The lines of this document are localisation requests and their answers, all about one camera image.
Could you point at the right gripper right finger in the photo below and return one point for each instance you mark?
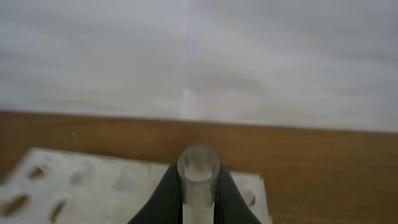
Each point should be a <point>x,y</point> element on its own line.
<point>228,208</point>

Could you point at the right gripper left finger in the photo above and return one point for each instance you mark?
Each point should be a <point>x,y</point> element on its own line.
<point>164,205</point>

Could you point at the clear test tube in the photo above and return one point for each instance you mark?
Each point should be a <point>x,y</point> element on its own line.
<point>199,186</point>

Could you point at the white test tube rack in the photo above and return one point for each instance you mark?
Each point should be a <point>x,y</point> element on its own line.
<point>102,199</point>

